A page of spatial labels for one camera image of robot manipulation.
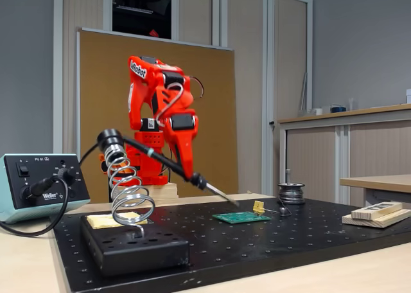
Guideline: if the plain wooden plank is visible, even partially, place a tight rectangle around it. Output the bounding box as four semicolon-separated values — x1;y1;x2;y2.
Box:
342;208;411;229

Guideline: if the soldering iron spring stand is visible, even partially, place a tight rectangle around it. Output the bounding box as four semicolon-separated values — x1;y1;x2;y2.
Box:
80;214;190;277

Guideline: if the metal spring iron holder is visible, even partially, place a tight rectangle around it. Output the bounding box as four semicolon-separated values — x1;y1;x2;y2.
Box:
97;128;157;239

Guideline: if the brown cork pinboard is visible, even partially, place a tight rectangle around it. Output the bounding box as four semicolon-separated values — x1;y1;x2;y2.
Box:
76;28;240;204

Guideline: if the yellow cleaning sponge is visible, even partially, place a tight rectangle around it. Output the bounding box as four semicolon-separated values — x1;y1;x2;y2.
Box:
87;211;148;230

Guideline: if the white red gripper servo cable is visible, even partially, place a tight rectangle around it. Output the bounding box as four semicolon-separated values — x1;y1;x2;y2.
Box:
155;82;184;124

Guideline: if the green circuit board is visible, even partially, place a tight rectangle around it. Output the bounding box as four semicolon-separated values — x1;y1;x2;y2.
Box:
212;211;272;225

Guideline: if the teal black soldering station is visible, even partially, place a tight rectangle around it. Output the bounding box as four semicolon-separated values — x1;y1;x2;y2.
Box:
0;154;91;225

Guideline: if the tall grey shutter cabinet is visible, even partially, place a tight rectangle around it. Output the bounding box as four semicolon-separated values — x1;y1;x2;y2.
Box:
53;0;314;197

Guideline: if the solder wire spool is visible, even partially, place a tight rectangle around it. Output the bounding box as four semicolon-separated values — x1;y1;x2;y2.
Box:
277;182;306;206

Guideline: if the thin solder wire strand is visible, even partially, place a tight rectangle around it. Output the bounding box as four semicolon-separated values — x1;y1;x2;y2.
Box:
263;199;292;217

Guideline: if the low grey shutter cabinet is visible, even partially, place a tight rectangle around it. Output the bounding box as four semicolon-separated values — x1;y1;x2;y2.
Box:
277;103;411;207

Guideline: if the wooden desk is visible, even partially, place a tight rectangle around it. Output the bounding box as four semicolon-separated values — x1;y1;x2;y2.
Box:
339;174;411;210

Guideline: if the black soldering iron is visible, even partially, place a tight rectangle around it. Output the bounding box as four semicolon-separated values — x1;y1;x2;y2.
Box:
123;137;241;208

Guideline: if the black perforated breadboard plate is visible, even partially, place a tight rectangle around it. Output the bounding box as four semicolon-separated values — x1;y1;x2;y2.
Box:
53;197;411;293

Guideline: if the red black arm servo cable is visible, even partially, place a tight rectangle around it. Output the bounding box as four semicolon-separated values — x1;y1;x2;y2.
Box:
189;76;205;98

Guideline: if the printed wooden plank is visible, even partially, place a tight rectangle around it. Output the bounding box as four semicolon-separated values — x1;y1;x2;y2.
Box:
351;202;404;220

